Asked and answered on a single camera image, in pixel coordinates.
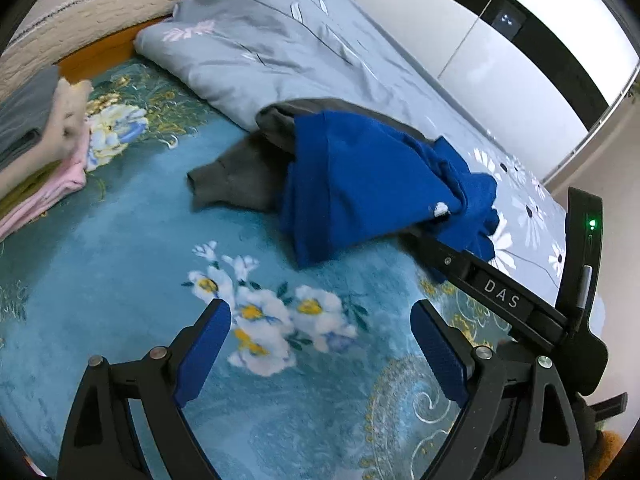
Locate grey folded garment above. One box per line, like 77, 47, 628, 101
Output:
0, 66, 63, 171

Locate pink folded garment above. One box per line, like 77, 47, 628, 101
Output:
0, 135, 91, 241

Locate orange wooden bed frame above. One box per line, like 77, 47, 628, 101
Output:
57, 16, 171, 83

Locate dark grey fleece pants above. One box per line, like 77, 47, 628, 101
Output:
187, 99, 436, 213

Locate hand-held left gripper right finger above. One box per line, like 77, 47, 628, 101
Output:
410, 299, 586, 480

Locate blue sweatshirt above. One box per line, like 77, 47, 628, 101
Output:
277, 110, 501, 268

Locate beige folded garment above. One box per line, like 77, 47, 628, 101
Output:
0, 79, 93, 201

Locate teal floral blanket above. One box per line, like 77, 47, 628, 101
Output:
0, 57, 576, 480

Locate beige patterned headboard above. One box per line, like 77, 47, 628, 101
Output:
0, 0, 321, 106

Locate grey-blue floral quilt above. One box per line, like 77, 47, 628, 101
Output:
134, 0, 608, 331

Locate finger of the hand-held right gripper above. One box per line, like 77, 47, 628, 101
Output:
399, 226, 475, 287

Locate white wardrobe with black strip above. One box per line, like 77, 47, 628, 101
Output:
305, 0, 640, 181

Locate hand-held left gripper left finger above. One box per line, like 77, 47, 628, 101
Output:
56, 297, 233, 480

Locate olive folded garment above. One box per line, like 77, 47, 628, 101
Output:
0, 170, 46, 218

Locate dark wardrobe control panel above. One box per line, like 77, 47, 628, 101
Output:
492, 0, 526, 38

